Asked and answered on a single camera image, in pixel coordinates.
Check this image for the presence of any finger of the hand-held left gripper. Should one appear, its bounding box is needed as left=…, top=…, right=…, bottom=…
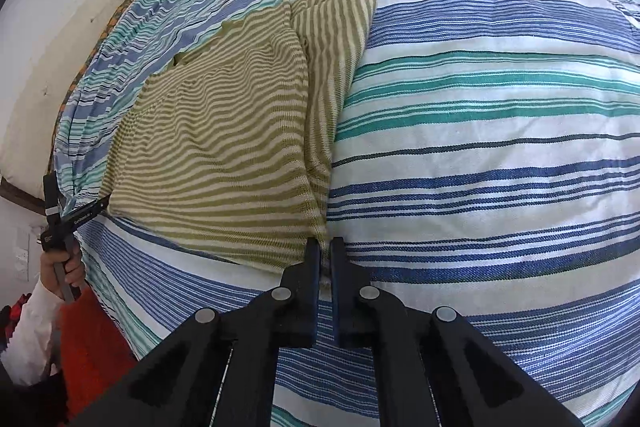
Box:
left=62, top=198, right=111, bottom=229

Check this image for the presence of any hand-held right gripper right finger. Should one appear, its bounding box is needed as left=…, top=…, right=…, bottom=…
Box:
left=330, top=236, right=586, bottom=427

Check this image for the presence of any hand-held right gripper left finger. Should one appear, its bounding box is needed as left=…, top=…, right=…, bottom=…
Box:
left=75, top=237, right=322, bottom=427

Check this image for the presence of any olive striped cardigan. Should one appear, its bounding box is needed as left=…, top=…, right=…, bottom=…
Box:
left=102, top=0, right=381, bottom=275

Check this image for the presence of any person's left hand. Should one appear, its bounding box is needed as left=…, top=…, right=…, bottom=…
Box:
left=39, top=244, right=87, bottom=293

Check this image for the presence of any red dark cloth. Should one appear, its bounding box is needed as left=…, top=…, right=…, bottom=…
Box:
left=0, top=291, right=27, bottom=350

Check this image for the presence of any orange red cloth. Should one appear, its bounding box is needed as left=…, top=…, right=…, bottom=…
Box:
left=57, top=289, right=138, bottom=413

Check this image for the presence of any cream headboard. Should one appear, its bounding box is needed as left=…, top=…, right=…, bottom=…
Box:
left=0, top=0, right=162, bottom=214

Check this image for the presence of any person's dark clothing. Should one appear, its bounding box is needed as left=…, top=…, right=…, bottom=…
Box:
left=0, top=352, right=72, bottom=427

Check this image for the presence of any blue green striped blanket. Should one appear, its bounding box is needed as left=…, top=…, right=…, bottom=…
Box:
left=50, top=0, right=640, bottom=427

